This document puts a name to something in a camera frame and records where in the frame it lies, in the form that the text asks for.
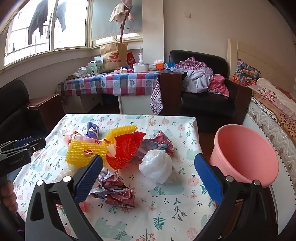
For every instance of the purple checkered shirt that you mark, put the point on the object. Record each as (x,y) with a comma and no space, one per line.
(190,63)

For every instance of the beige cloth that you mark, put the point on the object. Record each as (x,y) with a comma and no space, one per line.
(120,14)

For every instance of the wooden coat rack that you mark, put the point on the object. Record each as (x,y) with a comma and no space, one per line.
(122,32)

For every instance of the cream bed headboard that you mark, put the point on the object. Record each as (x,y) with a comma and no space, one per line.
(254,58)

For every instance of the floral bear print tablecloth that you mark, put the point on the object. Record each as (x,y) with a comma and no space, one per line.
(143,208)

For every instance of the colourful cartoon pillow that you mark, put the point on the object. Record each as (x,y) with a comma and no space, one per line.
(245,73)

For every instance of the dark red crumpled paper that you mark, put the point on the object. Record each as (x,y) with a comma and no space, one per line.
(115,190)

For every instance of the small red bag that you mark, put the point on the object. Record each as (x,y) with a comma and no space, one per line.
(130,59)

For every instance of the brown paper shopping bag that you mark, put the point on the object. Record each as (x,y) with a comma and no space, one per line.
(114,55)

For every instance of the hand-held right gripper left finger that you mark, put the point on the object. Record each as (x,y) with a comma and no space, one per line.
(89,178)

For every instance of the green white small carton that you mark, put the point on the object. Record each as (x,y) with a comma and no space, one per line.
(96,67)

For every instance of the purple paper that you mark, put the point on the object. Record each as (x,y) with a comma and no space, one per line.
(92,129)

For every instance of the red foam fruit net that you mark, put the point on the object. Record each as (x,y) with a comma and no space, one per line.
(124,148)

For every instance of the pink plastic bucket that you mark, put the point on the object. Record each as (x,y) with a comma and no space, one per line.
(242,157)

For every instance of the white round tissue box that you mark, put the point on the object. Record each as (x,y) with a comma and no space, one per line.
(140,67)

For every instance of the white plastic bag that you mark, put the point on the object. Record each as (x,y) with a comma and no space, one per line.
(156,165)

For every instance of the brown floral blanket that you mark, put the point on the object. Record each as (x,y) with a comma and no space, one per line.
(277,113)

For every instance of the person's left hand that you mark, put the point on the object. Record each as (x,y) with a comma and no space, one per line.
(8,197)

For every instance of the white quilted mattress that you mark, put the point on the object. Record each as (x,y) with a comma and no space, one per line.
(261,120)

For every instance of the grey lavender garment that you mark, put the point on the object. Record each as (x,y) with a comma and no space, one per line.
(198,81)

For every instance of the pink blue crumpled paper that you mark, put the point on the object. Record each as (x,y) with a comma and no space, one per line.
(161,141)

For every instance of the pink floral quilt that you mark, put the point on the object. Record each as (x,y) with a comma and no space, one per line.
(272,92)

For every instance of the yellow foam fruit net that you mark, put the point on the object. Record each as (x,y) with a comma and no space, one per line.
(81,150)
(120,133)

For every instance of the plaid heart tablecloth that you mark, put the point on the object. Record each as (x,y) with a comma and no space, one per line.
(115,81)

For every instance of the orange tissue pack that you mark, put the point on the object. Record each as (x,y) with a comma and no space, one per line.
(158,65)

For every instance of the blue hanging garment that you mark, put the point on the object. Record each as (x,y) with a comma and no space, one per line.
(62,16)

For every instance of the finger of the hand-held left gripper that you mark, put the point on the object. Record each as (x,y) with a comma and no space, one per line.
(22,141)
(37,144)

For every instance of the black leather armchair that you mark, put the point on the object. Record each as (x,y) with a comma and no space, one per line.
(203,104)

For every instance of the dark hanging jacket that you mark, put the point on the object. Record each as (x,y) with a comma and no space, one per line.
(37,20)

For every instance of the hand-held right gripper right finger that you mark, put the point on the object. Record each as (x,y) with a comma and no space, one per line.
(208,178)

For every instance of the blue plastic packet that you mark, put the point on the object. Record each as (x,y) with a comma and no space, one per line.
(170,65)

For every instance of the pink polka dot garment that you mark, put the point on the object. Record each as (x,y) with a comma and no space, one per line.
(219,84)

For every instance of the grey roller blind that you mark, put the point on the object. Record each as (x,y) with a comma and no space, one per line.
(115,27)

